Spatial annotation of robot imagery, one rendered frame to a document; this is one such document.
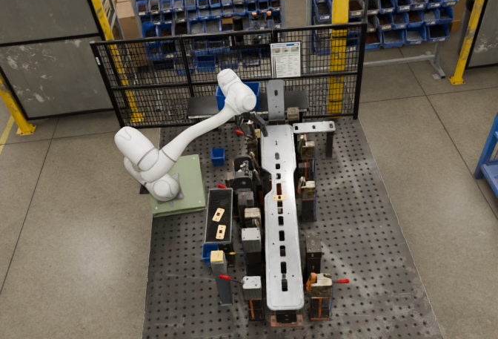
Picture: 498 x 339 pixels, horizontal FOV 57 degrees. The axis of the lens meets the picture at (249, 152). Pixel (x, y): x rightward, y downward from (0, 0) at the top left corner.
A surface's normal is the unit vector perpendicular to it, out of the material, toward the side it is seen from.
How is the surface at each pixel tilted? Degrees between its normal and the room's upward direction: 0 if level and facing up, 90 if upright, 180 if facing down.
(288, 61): 90
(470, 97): 0
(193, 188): 42
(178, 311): 0
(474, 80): 0
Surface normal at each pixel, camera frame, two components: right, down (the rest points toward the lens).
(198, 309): -0.08, -0.71
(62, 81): 0.09, 0.71
